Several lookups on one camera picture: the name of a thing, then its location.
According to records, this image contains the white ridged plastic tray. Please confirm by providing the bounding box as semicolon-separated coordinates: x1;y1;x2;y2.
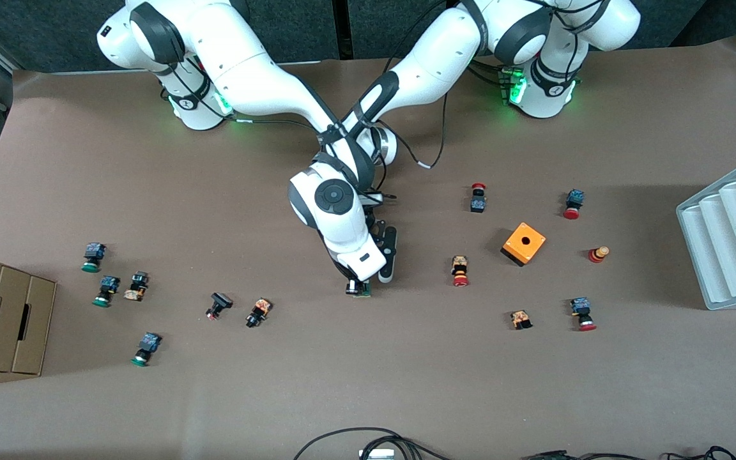
676;152;736;311

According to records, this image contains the thin black cable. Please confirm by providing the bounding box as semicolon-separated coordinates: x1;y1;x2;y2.
521;445;736;460

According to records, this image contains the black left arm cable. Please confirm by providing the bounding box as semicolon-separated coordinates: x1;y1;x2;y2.
368;0;464;199

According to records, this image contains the green pushbutton blue contact block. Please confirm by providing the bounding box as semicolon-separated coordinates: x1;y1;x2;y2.
82;242;107;273
93;275;121;308
130;332;162;367

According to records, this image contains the black pushbutton orange contact block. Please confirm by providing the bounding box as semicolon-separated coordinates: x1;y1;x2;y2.
245;298;272;328
123;272;150;302

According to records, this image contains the black base cable bundle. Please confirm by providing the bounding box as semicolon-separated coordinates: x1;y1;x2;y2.
469;59;510;88

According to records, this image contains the brown cardboard box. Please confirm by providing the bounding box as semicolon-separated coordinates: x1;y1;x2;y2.
0;250;57;376

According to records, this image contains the black cable loop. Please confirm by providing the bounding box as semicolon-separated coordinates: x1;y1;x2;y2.
293;427;455;460

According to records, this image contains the brown paper table cover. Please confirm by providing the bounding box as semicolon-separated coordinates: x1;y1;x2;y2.
0;35;736;460

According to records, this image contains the black red pushbutton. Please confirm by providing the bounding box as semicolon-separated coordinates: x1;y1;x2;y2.
206;292;234;321

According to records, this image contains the orange button enclosure box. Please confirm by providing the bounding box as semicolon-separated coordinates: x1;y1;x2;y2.
501;222;546;267

